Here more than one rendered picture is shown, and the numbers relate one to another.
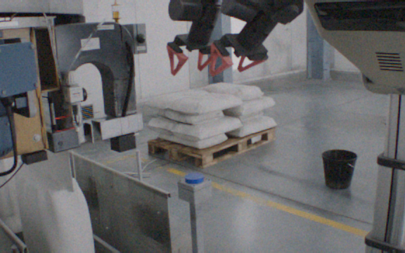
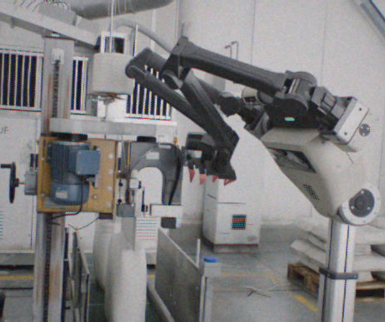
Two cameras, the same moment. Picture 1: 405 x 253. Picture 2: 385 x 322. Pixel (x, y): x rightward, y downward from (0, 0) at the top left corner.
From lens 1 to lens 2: 126 cm
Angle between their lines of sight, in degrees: 30
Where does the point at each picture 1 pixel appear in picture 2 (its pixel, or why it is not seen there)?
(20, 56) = (91, 157)
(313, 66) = not seen: outside the picture
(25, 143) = (101, 206)
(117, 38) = (172, 154)
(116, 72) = (168, 175)
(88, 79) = (247, 188)
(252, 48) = (218, 171)
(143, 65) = not seen: hidden behind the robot
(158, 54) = not seen: hidden behind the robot
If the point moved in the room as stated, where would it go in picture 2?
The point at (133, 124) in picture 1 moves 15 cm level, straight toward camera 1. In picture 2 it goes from (176, 211) to (163, 216)
